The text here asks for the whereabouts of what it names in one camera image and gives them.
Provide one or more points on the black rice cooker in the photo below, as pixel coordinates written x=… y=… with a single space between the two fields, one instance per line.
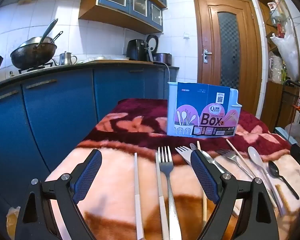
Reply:
x=152 y=42

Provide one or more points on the red and pink floral blanket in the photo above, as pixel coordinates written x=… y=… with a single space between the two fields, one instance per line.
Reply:
x=115 y=180

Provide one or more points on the gas stove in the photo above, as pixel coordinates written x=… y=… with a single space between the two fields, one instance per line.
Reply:
x=37 y=68

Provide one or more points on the white chopstick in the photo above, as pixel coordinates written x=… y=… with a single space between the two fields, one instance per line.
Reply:
x=137 y=192
x=162 y=210

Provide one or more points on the blue base cabinet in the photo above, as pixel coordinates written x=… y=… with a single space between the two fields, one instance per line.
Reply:
x=65 y=117

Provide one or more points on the dark kitchen countertop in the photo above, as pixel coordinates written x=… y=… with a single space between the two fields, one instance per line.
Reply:
x=90 y=65

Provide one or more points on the wooden door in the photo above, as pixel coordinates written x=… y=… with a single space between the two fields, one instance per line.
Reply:
x=205 y=30

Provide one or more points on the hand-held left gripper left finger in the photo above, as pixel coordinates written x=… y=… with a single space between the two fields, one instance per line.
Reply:
x=87 y=175

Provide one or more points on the white plastic bag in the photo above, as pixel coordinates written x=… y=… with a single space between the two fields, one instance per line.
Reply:
x=288 y=52

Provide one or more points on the black air fryer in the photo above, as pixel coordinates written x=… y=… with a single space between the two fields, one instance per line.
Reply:
x=137 y=50

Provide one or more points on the small metal fork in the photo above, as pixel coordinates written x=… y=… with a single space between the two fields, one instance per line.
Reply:
x=233 y=158

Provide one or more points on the bag of packaged goods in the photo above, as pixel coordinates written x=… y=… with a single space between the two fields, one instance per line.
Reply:
x=275 y=67

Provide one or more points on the white light switch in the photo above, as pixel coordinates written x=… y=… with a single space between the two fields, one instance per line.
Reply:
x=187 y=35

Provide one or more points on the black spoon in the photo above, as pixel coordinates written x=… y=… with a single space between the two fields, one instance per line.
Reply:
x=275 y=168

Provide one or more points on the black wok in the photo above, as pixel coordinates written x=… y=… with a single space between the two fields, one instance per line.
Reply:
x=32 y=55

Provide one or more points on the light blue utensil box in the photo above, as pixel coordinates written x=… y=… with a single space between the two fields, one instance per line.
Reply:
x=190 y=100

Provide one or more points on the metal table knife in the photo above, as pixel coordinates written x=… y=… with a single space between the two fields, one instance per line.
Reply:
x=210 y=161

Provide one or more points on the large metal fork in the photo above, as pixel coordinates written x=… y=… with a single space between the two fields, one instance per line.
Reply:
x=173 y=210

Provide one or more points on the white plastic spoon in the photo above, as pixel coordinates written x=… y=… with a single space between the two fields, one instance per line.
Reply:
x=255 y=155

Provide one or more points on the wooden chopstick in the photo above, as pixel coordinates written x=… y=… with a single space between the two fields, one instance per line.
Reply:
x=236 y=152

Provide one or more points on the blue wall cabinet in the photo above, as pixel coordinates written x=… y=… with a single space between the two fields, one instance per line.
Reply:
x=120 y=0

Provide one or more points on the steel kettle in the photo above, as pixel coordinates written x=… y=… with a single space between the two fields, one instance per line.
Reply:
x=65 y=58

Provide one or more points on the white and red jar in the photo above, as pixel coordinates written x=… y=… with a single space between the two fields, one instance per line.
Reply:
x=271 y=6

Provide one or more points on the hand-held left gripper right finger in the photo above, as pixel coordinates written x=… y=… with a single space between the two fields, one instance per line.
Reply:
x=205 y=175

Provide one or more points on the wooden shelf niche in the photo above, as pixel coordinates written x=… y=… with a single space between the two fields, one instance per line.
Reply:
x=272 y=100

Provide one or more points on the long steel ladle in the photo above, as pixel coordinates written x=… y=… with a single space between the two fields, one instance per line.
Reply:
x=48 y=30

